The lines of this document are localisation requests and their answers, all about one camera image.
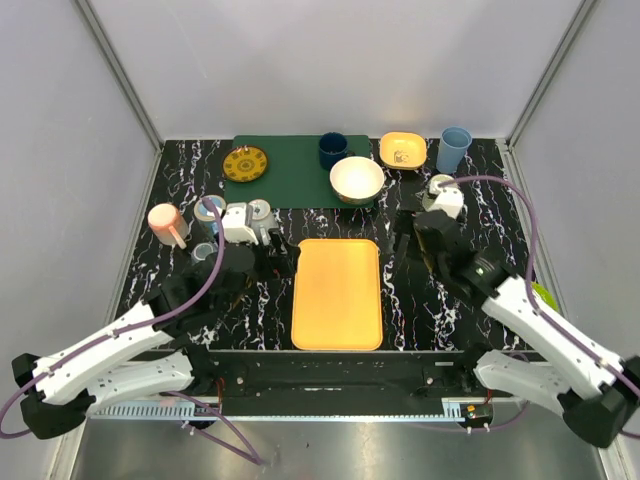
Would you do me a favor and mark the light grey-blue mug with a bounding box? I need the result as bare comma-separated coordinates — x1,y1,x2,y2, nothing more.
248,199,278,234

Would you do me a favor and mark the slate blue hexagonal mug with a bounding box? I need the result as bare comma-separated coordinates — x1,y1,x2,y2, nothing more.
190,242,218,265

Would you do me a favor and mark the blue butterfly mug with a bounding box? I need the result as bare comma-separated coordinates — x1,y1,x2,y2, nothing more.
193,195,226,242

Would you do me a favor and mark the pink mug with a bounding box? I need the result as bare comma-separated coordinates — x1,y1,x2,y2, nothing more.
147,203,189,250

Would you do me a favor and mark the pale green mug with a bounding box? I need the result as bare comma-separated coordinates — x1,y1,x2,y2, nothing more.
421,174,453,211

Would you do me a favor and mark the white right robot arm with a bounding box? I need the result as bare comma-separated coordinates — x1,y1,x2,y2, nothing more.
394,210,639,449

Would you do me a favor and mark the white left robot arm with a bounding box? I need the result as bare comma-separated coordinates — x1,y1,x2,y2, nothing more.
12,229,300,440

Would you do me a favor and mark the navy blue mug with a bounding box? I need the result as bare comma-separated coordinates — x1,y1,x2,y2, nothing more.
318,132,354,171

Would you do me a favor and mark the white bowl patterned rim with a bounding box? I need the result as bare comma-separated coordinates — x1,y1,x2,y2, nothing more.
329,156,385,206

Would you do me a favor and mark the yellow square dish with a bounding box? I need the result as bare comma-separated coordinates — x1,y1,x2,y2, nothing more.
379,132,428,170

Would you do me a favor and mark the orange plastic tray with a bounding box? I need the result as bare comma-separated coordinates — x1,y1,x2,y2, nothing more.
291,239,383,352

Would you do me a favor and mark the dark green mat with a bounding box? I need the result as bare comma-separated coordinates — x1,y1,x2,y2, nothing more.
224,135,374,209

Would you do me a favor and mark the light blue plastic cup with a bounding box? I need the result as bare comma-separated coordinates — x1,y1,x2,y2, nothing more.
436,126,472,175

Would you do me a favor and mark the yellow patterned saucer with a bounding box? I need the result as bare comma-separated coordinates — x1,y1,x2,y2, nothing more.
222,145,269,183

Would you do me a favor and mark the lime green plate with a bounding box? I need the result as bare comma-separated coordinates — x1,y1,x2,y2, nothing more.
531,282,559,312

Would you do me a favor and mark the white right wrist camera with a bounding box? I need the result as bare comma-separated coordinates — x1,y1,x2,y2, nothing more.
430,187,464,220

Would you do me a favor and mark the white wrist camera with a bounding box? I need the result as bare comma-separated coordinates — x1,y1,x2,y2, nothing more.
430,187,464,220
222,202,258,245

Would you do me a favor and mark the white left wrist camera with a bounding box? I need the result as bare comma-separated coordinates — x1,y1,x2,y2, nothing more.
222,202,258,245

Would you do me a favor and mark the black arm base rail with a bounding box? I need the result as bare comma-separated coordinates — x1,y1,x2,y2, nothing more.
124,349,531,419

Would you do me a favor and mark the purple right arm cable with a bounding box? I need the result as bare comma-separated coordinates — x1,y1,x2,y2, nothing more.
414,175,640,440

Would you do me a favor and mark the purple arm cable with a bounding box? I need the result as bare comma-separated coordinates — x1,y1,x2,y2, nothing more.
0,197,266,466
414,175,640,440

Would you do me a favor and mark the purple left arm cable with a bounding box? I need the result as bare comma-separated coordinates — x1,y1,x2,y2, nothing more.
0,197,266,466

